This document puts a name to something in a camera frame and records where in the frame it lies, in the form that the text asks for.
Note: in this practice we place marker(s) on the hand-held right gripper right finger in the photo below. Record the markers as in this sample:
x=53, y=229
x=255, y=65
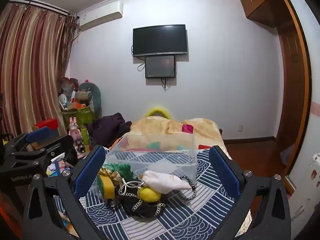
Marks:
x=225, y=173

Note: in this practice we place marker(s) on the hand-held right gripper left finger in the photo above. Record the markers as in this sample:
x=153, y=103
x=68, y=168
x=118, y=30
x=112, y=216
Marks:
x=88, y=173

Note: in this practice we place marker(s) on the small white fan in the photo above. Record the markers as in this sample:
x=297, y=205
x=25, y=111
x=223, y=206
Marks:
x=63, y=100

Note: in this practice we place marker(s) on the pink rabbit toy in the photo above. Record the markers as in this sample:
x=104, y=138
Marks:
x=75, y=130

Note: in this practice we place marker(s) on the white air conditioner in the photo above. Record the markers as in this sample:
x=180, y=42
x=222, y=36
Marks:
x=100, y=15

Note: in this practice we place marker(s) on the yellow chair back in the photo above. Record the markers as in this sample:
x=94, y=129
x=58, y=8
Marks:
x=158, y=110

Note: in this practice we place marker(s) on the white cloth pouch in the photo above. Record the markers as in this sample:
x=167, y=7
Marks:
x=163, y=181

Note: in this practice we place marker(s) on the wooden wardrobe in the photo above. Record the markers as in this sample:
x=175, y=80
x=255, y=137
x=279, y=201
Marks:
x=292, y=55

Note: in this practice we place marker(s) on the red box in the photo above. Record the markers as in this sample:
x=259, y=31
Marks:
x=47, y=123

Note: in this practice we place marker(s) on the small black wall monitor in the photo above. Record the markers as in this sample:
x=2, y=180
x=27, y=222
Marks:
x=160, y=67

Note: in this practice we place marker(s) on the dark purple cloth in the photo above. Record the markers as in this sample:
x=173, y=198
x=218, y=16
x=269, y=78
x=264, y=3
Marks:
x=107, y=127

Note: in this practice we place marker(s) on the orange patterned blanket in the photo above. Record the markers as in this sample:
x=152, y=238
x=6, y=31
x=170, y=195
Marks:
x=162, y=127

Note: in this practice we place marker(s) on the curtain rail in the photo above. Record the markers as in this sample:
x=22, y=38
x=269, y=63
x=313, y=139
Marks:
x=40, y=4

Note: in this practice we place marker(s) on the grey roll pillow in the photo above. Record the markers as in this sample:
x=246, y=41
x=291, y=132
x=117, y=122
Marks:
x=83, y=95

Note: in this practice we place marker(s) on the green scrunchie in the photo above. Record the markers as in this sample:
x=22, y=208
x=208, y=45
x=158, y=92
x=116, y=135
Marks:
x=122, y=168

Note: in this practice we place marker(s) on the wall-mounted black television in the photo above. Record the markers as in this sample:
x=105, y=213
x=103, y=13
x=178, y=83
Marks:
x=160, y=40

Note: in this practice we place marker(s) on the yellow and green sponge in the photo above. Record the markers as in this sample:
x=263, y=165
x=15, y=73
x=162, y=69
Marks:
x=108, y=188

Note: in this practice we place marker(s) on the yellow lemon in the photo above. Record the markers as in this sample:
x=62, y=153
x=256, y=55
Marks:
x=149, y=194

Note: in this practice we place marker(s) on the striped red and beige curtain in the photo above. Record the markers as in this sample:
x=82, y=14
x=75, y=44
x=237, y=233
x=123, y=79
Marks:
x=30, y=75

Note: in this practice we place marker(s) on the green bottle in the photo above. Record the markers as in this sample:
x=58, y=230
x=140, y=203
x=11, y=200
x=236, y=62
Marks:
x=85, y=135

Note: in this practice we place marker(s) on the green storage box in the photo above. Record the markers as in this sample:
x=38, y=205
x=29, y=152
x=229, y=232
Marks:
x=80, y=116

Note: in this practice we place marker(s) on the clear plastic box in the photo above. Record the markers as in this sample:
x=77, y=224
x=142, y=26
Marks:
x=165, y=155

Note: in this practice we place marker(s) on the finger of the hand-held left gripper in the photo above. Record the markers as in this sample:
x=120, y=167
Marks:
x=37, y=133
x=58, y=145

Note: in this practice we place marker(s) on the white wall socket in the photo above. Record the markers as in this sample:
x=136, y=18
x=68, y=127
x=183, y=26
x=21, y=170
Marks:
x=240, y=128

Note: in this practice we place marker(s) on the olive yellow scrunchie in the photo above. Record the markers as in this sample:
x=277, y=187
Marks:
x=115, y=175

